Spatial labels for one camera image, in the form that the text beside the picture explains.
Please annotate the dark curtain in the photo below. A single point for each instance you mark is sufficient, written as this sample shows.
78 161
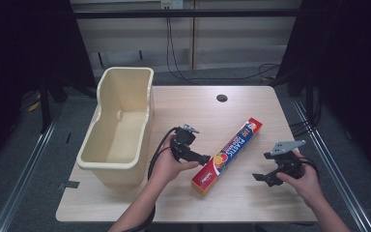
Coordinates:
351 80
19 64

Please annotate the black horizontal bar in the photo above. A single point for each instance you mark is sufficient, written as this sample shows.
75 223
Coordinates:
186 13

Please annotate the black metal stand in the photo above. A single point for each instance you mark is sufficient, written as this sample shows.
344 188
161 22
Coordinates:
45 106

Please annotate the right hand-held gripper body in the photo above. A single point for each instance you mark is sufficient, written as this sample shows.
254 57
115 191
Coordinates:
286 159

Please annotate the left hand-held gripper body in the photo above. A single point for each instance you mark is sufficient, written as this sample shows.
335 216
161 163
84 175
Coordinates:
184 141

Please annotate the cream plastic bin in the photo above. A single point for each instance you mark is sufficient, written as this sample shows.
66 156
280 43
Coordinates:
122 135

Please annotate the metal floor rail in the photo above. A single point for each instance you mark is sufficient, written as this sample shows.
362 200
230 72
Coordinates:
22 180
331 167

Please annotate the colourful plastic wrap box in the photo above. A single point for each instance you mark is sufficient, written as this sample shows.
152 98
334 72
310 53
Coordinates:
228 154

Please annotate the white wall power outlet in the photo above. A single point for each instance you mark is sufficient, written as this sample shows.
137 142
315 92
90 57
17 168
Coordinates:
172 4

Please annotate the person's left hand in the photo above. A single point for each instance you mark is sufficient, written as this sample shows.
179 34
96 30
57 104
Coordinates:
167 164

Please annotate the black tape strip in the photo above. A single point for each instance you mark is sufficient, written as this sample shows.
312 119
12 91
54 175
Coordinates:
69 185

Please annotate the person's right hand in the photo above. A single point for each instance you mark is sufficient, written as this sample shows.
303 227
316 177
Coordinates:
302 180

